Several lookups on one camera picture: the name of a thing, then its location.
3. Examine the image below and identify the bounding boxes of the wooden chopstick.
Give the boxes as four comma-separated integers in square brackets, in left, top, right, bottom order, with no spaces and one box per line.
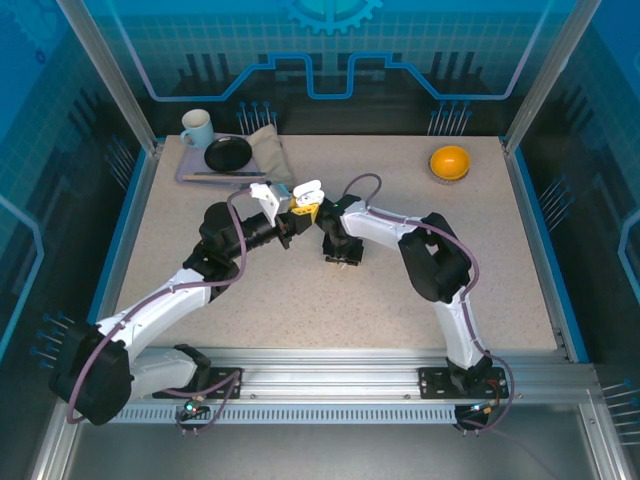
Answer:
[182,172,269,183]

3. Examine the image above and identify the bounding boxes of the beige folded cloth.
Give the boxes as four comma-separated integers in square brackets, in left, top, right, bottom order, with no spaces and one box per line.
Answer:
[248,123,296,189]

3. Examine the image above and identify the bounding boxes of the lavender tray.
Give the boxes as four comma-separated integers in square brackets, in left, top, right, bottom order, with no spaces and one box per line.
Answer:
[174,132,269,194]

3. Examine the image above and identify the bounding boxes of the black plate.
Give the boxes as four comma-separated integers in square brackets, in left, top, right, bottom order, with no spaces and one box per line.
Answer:
[203,134,253,174]

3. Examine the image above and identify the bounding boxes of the light blue mug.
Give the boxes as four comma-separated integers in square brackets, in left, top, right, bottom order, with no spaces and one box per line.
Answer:
[179,108,216,150]

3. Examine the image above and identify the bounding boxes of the orange bowl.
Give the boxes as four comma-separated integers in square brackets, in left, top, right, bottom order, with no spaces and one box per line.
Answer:
[429,145,472,180]

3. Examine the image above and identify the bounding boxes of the steel base panel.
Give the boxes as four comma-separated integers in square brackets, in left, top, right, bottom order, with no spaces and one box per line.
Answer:
[29,389,634,480]

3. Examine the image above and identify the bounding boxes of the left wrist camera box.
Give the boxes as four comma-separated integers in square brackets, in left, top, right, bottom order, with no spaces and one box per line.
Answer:
[248,181,294,227]

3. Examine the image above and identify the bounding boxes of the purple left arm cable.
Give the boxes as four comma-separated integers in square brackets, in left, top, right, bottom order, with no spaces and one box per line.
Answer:
[64,189,250,437]

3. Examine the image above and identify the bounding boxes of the aluminium table side rail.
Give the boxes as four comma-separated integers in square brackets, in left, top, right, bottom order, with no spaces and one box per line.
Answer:
[499,134,592,365]
[94,139,166,331]

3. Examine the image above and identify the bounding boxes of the aluminium front rail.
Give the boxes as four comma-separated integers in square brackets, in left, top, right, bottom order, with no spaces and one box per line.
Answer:
[67,347,599,405]

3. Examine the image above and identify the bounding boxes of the slotted grey cable duct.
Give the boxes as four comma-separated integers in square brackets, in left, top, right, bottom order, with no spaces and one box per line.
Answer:
[109,405,459,425]

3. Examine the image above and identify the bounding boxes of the aluminium frame post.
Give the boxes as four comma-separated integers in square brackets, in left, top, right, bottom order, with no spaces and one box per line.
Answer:
[502,0,604,155]
[56,0,165,155]

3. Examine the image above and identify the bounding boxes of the cable connector with LED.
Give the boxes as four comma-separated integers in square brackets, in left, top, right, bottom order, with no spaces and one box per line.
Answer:
[180,393,210,420]
[457,398,502,420]

